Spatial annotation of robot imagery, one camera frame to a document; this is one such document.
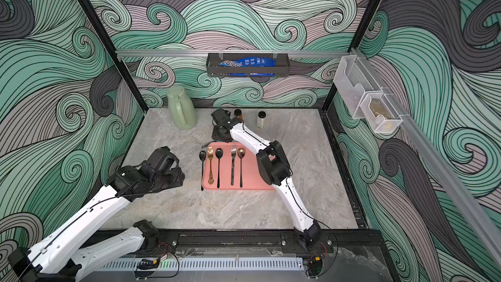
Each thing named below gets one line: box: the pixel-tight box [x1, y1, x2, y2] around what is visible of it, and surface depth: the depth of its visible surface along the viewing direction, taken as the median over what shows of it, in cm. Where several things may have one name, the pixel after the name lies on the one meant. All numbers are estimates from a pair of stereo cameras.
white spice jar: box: [256, 110, 268, 130], surface depth 109 cm
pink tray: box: [202, 141, 276, 191], surface depth 94 cm
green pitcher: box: [167, 85, 198, 130], surface depth 97 cm
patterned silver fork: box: [230, 144, 237, 187], surface depth 99 cm
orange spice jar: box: [234, 108, 244, 120], surface depth 109 cm
